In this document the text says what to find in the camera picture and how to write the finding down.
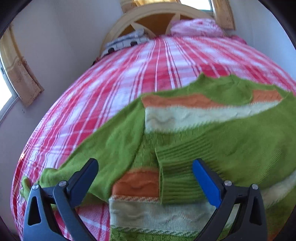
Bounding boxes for pink cloth beside bed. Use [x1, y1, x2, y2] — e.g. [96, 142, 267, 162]
[229, 35, 247, 45]

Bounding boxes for red white plaid bedsheet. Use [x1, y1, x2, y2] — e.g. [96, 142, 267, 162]
[11, 36, 295, 233]

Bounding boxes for pink pillow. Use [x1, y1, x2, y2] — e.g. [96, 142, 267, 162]
[170, 19, 225, 38]

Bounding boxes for yellow curtain behind headboard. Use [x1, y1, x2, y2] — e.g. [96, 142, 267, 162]
[120, 0, 181, 13]

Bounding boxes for grey patterned folded blanket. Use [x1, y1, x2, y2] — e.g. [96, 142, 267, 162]
[100, 29, 149, 57]

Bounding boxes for yellow curtain right of window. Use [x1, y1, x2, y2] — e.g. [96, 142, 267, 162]
[211, 0, 236, 30]

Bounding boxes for green orange striped knit sweater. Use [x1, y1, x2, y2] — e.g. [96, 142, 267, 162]
[19, 73, 296, 241]

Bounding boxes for yellow side window curtain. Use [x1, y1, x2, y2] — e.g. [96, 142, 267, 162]
[1, 26, 44, 107]

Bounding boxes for cream wooden headboard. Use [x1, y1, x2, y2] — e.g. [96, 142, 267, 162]
[100, 3, 212, 54]

